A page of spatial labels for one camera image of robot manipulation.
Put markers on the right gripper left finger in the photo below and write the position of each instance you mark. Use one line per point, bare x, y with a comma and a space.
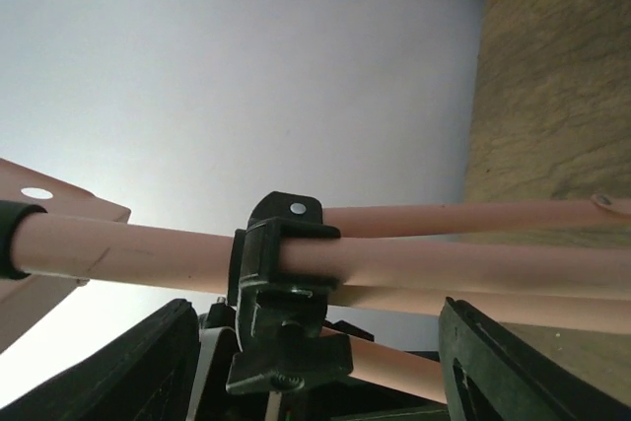
146, 373

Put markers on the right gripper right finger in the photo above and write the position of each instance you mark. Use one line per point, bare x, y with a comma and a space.
490, 374

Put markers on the pink music stand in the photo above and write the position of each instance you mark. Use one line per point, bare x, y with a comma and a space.
386, 258

